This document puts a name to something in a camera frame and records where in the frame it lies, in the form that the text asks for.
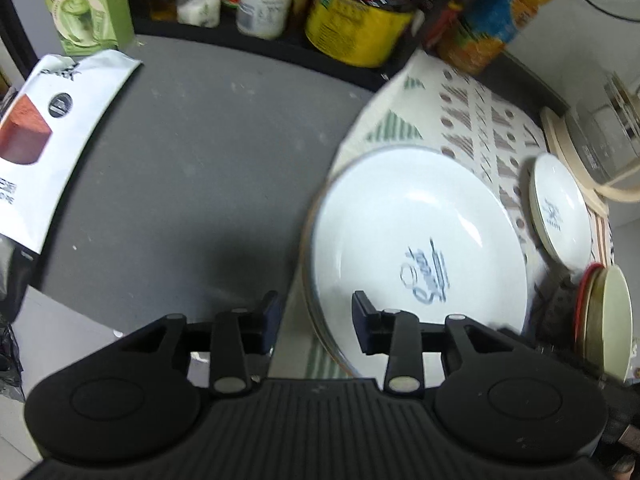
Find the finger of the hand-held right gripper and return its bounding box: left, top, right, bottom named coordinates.
left=600, top=380, right=640, bottom=463

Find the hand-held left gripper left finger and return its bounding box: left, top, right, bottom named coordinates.
left=117, top=290, right=280, bottom=396

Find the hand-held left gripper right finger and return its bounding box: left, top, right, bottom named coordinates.
left=351, top=290, right=525, bottom=393

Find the large white plate dragonfly print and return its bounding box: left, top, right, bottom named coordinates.
left=300, top=180, right=366, bottom=381

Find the white plate blue script print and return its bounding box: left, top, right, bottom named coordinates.
left=310, top=149, right=530, bottom=378

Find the small white plate blue print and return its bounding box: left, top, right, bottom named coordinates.
left=529, top=152, right=593, bottom=273

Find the patterned fringed table cloth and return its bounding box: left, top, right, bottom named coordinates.
left=302, top=50, right=613, bottom=381

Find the cream kettle base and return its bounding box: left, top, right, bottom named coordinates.
left=540, top=107, right=608, bottom=211

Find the black metal shelf rack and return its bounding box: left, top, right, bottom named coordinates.
left=0, top=0, right=426, bottom=93

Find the white snack pouch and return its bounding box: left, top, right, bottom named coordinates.
left=0, top=50, right=143, bottom=253

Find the white plastic jar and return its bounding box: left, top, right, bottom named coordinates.
left=236, top=0, right=295, bottom=40

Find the orange juice bottle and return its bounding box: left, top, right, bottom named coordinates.
left=435, top=0, right=563, bottom=77

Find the red label bottle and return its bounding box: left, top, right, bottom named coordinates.
left=417, top=0, right=481, bottom=51

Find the glass kettle cream handle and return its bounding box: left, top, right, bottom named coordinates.
left=565, top=72, right=640, bottom=203

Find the oil bottle red handle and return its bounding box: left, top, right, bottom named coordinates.
left=305, top=0, right=418, bottom=68

